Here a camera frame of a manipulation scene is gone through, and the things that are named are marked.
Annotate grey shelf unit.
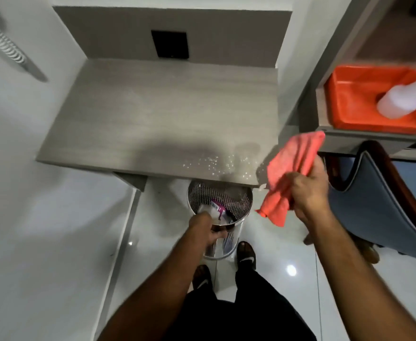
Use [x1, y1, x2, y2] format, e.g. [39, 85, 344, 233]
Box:
[296, 0, 416, 164]

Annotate black socket panel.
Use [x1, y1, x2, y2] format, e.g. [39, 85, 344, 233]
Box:
[151, 30, 189, 60]

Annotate person's black trousers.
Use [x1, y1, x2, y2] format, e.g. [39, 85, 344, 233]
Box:
[163, 258, 317, 341]

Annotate person's black shoe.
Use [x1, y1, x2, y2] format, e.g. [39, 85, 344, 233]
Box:
[236, 241, 257, 272]
[192, 264, 213, 292]

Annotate orange plastic tray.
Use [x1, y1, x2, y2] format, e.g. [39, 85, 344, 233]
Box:
[323, 64, 416, 135]

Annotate orange cleaning cloth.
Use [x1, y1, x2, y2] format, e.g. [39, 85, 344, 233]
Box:
[255, 130, 326, 228]

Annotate blue chair with wooden frame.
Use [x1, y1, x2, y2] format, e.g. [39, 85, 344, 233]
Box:
[302, 140, 416, 268]

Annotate person's right black shoe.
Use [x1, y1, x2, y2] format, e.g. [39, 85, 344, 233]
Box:
[236, 241, 257, 272]

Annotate perforated metal waste bin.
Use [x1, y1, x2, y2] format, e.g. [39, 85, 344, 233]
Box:
[187, 179, 254, 260]

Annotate grey wooden desk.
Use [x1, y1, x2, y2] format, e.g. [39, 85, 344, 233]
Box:
[35, 6, 293, 193]

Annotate person's left forearm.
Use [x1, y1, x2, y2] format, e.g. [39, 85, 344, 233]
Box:
[97, 229, 218, 341]

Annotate person's left hand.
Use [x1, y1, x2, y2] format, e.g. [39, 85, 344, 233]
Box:
[188, 211, 230, 246]

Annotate person's right hand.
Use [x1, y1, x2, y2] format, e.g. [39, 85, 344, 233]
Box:
[278, 158, 331, 225]

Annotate scattered white crumbs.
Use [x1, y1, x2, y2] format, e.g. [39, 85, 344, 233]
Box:
[180, 152, 257, 182]

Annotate person's right forearm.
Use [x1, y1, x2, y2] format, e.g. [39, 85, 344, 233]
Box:
[302, 206, 416, 341]

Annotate white spray bottle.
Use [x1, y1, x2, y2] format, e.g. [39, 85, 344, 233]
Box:
[376, 59, 416, 120]

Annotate ribbed metal handle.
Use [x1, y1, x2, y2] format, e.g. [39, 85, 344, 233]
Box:
[0, 15, 49, 83]

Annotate person's left black shoe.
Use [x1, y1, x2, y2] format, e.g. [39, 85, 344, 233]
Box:
[192, 264, 213, 292]

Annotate white and purple packet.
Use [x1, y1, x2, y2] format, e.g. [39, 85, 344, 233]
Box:
[197, 199, 235, 226]

